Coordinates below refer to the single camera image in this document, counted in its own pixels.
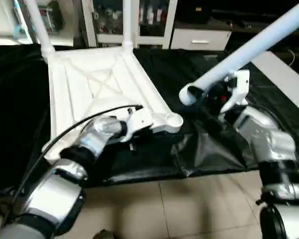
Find white plastic table top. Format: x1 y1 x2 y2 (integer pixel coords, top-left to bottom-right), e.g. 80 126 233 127
42 47 184 162

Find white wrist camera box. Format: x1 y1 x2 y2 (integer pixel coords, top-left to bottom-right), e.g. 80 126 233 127
224 70 251 113
122 107 154 142

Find white glass door cabinet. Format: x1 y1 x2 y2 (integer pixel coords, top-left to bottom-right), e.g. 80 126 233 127
82 0 177 49

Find storage rack with items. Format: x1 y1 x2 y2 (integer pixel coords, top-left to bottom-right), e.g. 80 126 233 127
35 0 65 33

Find black work mat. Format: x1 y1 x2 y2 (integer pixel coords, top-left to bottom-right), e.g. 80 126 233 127
0 42 299 192

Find white drawer unit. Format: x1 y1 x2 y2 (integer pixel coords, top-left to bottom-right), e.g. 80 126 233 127
170 27 232 51

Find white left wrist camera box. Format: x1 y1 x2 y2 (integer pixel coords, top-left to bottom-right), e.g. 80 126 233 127
122 107 154 142

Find white plastic table leg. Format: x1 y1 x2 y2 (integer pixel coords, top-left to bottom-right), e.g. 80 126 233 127
122 0 136 51
24 0 55 58
178 2 299 106

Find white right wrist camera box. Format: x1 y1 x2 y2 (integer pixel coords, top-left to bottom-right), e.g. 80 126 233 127
224 70 251 113

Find white flat panel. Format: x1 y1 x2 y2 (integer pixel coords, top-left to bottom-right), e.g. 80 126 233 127
252 50 299 108

